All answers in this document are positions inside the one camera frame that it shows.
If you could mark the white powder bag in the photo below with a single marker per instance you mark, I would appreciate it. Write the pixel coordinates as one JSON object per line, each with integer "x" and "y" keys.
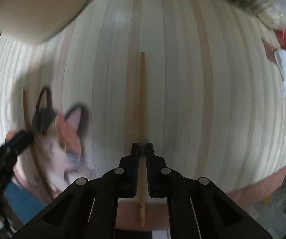
{"x": 272, "y": 13}

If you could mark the beige ribbed utensil canister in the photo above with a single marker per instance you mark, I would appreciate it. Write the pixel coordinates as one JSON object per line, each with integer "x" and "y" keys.
{"x": 35, "y": 21}

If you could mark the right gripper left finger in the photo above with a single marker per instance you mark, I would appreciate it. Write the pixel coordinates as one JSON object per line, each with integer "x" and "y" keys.
{"x": 87, "y": 208}

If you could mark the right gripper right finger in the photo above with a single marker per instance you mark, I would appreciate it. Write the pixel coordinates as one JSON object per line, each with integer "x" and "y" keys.
{"x": 197, "y": 208}

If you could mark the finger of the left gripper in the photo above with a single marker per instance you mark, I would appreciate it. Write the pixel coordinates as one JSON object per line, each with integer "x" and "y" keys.
{"x": 17, "y": 144}

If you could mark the striped cat tablecloth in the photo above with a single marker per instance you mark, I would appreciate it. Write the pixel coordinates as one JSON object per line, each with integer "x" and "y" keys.
{"x": 215, "y": 102}

